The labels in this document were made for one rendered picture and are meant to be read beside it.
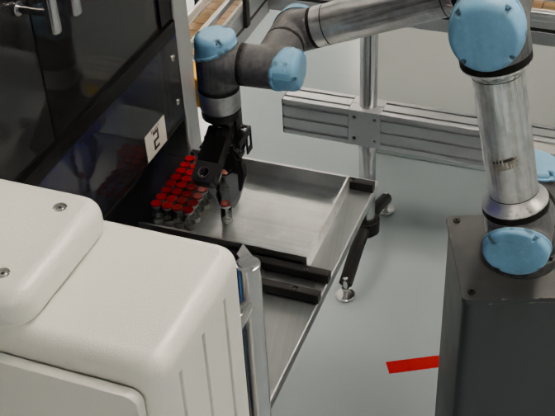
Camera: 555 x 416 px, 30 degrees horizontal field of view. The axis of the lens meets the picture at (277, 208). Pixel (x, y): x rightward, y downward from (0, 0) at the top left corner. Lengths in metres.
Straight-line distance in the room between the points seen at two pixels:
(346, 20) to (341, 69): 2.41
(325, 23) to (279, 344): 0.56
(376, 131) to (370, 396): 0.74
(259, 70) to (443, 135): 1.22
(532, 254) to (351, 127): 1.25
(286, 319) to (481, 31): 0.59
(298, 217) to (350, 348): 1.02
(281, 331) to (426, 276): 1.48
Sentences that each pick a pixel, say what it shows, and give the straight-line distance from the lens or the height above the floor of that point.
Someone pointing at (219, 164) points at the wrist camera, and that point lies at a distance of 1.86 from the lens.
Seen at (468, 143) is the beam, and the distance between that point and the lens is 2.92.
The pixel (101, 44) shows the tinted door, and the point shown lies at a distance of 1.81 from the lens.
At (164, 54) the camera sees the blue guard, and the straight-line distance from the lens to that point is 2.01.
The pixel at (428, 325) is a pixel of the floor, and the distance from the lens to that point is 3.07.
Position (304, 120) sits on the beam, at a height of 0.49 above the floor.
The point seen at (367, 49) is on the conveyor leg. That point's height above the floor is 0.74.
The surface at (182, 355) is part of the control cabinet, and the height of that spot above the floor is 1.53.
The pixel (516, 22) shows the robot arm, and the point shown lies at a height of 1.40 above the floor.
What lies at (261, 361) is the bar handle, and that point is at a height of 1.35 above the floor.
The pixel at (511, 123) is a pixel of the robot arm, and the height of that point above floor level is 1.20.
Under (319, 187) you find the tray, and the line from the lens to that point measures 2.10.
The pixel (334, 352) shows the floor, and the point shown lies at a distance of 2.98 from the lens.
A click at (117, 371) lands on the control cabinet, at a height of 1.54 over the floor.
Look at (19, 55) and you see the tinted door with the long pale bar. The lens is 1.60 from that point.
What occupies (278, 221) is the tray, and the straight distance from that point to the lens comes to 2.01.
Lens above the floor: 2.13
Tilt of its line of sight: 38 degrees down
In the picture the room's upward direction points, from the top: 3 degrees counter-clockwise
